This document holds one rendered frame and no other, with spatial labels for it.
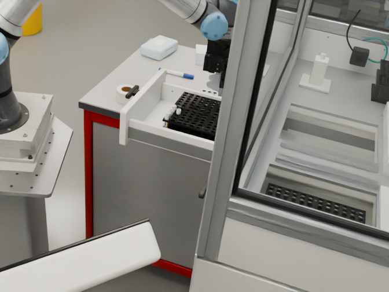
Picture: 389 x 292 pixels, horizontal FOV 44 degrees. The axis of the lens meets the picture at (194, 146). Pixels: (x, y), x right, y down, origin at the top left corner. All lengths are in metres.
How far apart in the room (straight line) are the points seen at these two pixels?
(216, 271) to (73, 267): 0.41
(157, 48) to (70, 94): 1.38
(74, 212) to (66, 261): 1.81
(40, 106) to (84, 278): 0.99
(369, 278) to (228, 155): 0.30
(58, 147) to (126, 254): 0.91
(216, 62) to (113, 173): 0.54
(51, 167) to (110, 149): 0.40
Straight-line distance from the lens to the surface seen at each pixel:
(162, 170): 1.67
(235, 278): 0.89
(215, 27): 1.35
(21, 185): 1.31
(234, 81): 0.67
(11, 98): 1.39
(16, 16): 1.42
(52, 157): 1.40
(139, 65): 1.90
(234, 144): 0.72
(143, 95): 1.37
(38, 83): 3.38
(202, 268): 0.90
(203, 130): 1.28
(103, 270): 0.54
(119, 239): 0.55
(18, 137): 1.35
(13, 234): 1.58
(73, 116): 3.01
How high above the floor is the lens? 1.59
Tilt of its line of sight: 34 degrees down
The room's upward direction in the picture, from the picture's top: 8 degrees clockwise
